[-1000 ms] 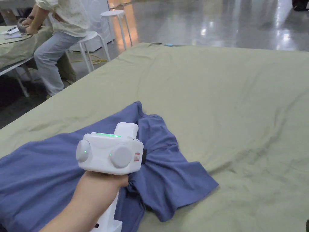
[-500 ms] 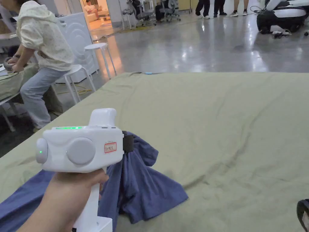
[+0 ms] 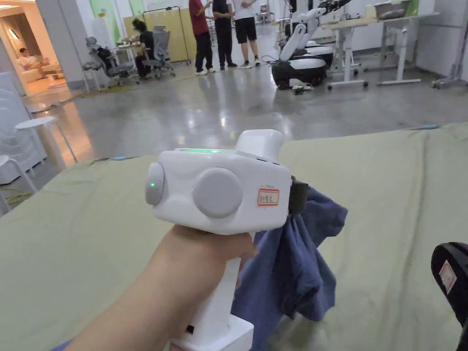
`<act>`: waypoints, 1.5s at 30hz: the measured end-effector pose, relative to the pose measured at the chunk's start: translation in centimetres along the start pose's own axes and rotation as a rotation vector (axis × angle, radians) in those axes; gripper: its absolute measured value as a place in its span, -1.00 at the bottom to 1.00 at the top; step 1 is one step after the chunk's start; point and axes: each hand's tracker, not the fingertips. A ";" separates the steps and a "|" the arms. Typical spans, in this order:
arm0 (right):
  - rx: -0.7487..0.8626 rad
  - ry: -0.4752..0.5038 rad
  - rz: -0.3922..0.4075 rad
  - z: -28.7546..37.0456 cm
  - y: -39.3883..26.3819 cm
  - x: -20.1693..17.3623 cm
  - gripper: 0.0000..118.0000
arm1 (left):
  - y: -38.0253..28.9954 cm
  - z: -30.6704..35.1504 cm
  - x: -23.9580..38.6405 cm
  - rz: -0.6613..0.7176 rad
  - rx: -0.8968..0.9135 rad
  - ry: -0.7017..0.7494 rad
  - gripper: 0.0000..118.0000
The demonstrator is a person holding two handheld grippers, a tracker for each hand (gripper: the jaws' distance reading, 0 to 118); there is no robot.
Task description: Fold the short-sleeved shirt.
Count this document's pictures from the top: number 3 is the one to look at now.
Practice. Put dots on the wooden top desk white legs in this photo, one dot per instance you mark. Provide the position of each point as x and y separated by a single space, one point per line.
343 25
406 22

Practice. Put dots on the person's left forearm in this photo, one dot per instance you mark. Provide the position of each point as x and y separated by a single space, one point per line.
135 310

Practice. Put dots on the cream sofa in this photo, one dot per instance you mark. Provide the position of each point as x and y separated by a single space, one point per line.
36 71

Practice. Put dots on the white power strip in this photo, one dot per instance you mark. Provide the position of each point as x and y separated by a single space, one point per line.
302 89

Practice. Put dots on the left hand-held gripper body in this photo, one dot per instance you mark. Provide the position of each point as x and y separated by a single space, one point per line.
215 172

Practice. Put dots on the white and black robot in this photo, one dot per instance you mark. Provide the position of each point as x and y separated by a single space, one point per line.
303 65
323 51

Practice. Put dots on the person's left hand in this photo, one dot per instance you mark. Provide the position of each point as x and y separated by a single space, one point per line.
204 267

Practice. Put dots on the dark blue garment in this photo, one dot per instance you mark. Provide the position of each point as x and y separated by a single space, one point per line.
292 263

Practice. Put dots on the white slatted panel unit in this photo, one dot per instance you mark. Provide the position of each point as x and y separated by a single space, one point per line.
14 120

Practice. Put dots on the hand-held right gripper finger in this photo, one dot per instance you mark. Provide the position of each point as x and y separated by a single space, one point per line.
451 270

